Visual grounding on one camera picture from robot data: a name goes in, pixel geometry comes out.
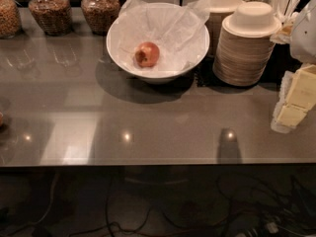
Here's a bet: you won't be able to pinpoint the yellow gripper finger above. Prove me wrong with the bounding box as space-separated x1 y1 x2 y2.
275 105 307 127

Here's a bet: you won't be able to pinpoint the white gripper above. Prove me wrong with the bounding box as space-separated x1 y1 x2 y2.
285 0 316 111

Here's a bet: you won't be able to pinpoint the red apple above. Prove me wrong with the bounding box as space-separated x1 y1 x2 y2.
134 41 160 67

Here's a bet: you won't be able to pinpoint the white bowl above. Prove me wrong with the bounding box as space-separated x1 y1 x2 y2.
106 2 211 85

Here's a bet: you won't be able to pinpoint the front stack of paper bowls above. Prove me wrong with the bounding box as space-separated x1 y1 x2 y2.
212 2 281 87

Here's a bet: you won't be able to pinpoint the stack of paper bowls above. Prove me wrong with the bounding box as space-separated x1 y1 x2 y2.
212 2 281 87
205 0 242 56

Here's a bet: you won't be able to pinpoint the rear stack of paper bowls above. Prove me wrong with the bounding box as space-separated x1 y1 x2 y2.
205 0 242 56

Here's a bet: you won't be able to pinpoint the white paper liner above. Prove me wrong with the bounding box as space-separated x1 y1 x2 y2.
113 0 211 78

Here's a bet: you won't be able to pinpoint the right glass cereal jar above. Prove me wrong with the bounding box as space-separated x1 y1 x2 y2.
81 0 120 36

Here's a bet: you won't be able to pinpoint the glass cereal jar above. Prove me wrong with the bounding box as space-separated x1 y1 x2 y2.
81 0 120 36
0 0 22 39
28 0 72 37

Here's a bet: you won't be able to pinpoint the middle glass cereal jar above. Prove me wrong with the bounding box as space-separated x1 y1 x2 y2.
28 0 72 37

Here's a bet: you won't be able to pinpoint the left glass cereal jar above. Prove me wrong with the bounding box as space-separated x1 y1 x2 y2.
0 0 22 39

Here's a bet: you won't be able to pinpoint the black floor cables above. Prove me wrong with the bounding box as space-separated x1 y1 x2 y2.
0 168 316 237

